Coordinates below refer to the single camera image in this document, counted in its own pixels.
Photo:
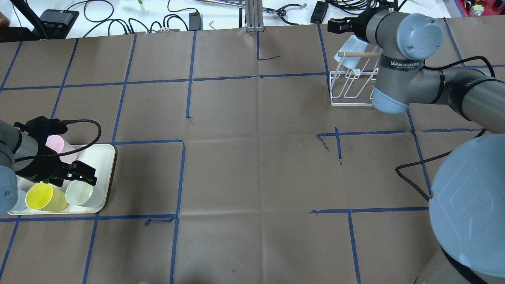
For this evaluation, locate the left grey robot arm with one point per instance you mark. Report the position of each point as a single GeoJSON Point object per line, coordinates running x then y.
{"type": "Point", "coordinates": [9, 136]}

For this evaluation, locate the pink plastic cup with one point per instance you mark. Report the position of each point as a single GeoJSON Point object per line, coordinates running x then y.
{"type": "Point", "coordinates": [58, 144]}

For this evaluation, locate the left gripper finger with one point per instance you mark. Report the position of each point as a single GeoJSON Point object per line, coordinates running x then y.
{"type": "Point", "coordinates": [78, 170]}

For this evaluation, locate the pale green plastic cup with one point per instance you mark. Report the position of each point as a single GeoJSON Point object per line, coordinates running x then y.
{"type": "Point", "coordinates": [80, 193]}

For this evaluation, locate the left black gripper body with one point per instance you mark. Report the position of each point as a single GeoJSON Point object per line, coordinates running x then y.
{"type": "Point", "coordinates": [38, 168]}

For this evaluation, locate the yellow plastic cup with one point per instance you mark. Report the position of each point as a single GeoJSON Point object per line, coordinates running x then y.
{"type": "Point", "coordinates": [45, 197]}

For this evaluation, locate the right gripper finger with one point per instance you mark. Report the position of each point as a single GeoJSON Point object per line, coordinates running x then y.
{"type": "Point", "coordinates": [341, 25]}

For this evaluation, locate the black power adapter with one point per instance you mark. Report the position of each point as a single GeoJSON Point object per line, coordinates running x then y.
{"type": "Point", "coordinates": [195, 21]}

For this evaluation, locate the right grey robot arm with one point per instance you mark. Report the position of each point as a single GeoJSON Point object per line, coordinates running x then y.
{"type": "Point", "coordinates": [466, 195]}

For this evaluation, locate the black power brick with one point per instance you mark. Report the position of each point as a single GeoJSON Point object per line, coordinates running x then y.
{"type": "Point", "coordinates": [319, 12]}

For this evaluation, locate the black device box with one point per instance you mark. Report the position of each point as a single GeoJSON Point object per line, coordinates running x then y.
{"type": "Point", "coordinates": [58, 23]}

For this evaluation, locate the aluminium frame post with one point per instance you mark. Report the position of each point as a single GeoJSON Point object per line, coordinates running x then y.
{"type": "Point", "coordinates": [254, 16]}

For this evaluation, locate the light blue plastic cup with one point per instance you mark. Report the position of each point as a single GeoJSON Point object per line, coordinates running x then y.
{"type": "Point", "coordinates": [344, 55]}

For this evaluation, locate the cream plastic tray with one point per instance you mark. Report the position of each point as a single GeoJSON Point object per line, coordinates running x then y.
{"type": "Point", "coordinates": [102, 158]}

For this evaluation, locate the white wire cup rack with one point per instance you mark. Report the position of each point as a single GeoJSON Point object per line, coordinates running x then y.
{"type": "Point", "coordinates": [354, 87]}

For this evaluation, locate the metal claw tool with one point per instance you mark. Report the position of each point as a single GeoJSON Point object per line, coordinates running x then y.
{"type": "Point", "coordinates": [281, 12]}

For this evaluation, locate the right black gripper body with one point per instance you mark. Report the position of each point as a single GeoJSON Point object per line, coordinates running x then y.
{"type": "Point", "coordinates": [360, 24]}

